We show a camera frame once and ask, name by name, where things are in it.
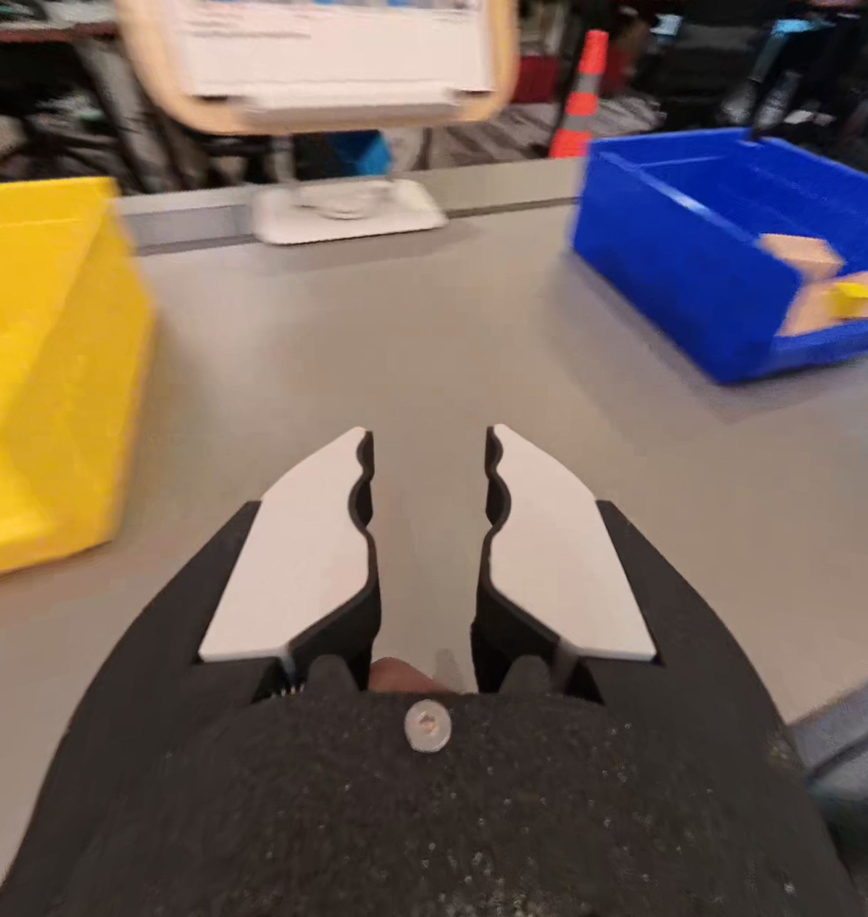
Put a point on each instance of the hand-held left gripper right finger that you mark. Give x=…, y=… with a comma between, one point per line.
x=563, y=573

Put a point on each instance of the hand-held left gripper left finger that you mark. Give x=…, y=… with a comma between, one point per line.
x=290, y=573

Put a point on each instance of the blue plastic box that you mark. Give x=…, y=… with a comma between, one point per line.
x=677, y=286

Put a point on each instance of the yellow plastic box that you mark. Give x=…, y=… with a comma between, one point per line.
x=39, y=372

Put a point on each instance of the pile of mixed wooden cubes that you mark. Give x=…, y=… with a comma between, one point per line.
x=813, y=286

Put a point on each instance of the orange traffic cone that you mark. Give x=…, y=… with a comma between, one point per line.
x=584, y=100

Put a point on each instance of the wooden board with instruction poster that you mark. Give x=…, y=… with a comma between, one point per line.
x=319, y=64

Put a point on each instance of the black office chair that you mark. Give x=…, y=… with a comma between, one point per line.
x=706, y=79

